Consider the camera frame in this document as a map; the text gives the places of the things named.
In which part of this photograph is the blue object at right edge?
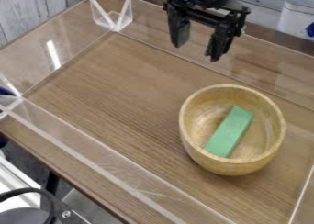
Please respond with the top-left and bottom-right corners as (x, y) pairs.
(307, 22), (314, 38)

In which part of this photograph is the green rectangular block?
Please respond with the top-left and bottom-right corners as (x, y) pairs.
(204, 106), (254, 158)

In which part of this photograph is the white cylindrical container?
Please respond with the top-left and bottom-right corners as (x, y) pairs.
(277, 1), (314, 41)

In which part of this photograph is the black cable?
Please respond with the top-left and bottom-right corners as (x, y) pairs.
(0, 186), (58, 224)

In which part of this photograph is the blue object at left edge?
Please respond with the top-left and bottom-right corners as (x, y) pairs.
(0, 86), (15, 96)

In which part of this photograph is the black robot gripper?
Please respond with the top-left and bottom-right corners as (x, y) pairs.
(164, 0), (250, 62)

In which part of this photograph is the blue object at edge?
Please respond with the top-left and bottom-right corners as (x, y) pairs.
(307, 22), (314, 38)
(0, 86), (15, 96)

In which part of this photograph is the brown wooden bowl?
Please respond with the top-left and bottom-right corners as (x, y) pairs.
(180, 84), (286, 176)

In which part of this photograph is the black table leg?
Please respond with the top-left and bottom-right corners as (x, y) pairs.
(46, 172), (61, 195)

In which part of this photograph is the clear acrylic front barrier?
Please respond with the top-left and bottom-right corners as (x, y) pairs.
(0, 77), (237, 224)

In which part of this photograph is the clear acrylic corner bracket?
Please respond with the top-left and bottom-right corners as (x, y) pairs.
(89, 0), (133, 32)

